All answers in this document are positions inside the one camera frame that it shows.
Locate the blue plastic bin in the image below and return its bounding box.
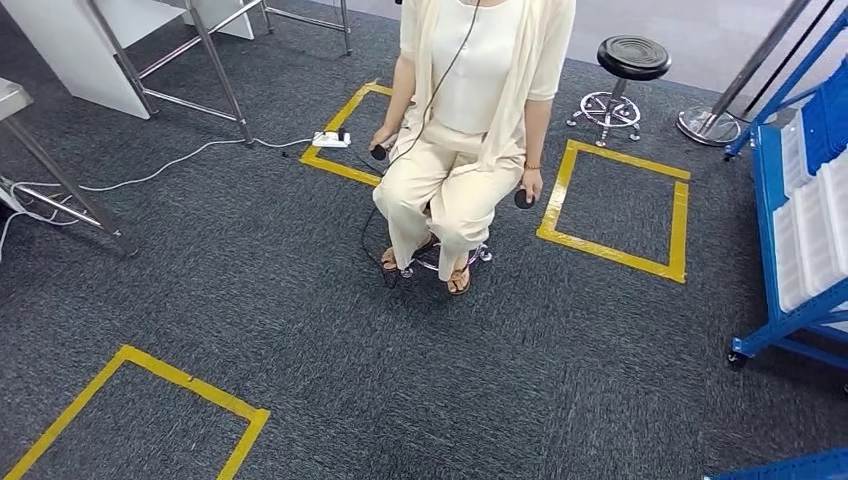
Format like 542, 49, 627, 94
800, 58, 848, 175

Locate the black floor cable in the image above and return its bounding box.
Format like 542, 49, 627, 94
341, 0, 483, 291

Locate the yellow floor tape square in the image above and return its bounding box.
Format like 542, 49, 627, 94
3, 344, 272, 480
299, 80, 399, 189
535, 137, 692, 286

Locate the person's right hand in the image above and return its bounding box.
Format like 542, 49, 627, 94
368, 125, 399, 157

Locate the black round stool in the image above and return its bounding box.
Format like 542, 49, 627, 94
564, 34, 674, 148

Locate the white plastic bin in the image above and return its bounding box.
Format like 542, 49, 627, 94
771, 198, 806, 314
791, 148, 848, 298
779, 109, 815, 195

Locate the person's left hand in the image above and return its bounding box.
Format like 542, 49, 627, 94
519, 167, 546, 203

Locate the white cable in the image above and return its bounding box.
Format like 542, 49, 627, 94
76, 135, 316, 195
0, 177, 84, 263

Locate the white cabinet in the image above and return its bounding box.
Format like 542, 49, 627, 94
0, 0, 256, 122

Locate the white power adapter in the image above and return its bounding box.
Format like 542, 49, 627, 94
311, 129, 352, 150

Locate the person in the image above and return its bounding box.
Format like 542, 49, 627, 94
367, 0, 578, 297

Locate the chrome swivel stool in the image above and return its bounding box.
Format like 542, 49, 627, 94
399, 228, 494, 281

